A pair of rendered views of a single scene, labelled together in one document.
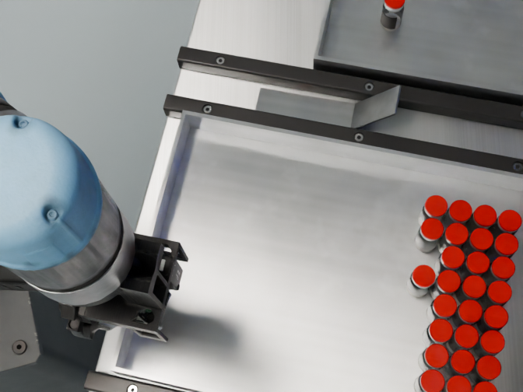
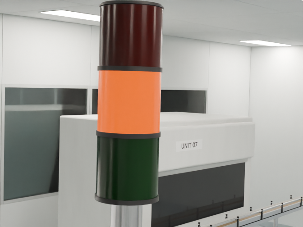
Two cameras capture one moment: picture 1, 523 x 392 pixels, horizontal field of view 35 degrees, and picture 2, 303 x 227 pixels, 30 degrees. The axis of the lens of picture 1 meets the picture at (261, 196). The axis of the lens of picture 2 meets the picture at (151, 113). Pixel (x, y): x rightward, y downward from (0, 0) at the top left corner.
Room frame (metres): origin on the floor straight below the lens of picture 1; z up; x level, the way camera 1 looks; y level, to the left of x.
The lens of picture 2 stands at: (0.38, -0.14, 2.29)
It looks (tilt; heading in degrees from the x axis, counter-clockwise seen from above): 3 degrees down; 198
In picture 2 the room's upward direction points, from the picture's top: 2 degrees clockwise
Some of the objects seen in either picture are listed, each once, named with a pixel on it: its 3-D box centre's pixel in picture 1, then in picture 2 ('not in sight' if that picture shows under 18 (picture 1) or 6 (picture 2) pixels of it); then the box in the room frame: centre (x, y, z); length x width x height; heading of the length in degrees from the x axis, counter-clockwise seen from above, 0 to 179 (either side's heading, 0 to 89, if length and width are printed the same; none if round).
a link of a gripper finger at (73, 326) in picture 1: (92, 309); not in sight; (0.15, 0.15, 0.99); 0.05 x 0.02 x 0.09; 158
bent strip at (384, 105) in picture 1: (324, 100); not in sight; (0.34, -0.08, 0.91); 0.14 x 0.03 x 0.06; 69
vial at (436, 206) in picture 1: (433, 212); not in sight; (0.21, -0.16, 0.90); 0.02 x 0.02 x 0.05
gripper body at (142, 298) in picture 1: (113, 274); not in sight; (0.16, 0.12, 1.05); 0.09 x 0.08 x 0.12; 68
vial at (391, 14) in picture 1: (392, 12); not in sight; (0.43, -0.17, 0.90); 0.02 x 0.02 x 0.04
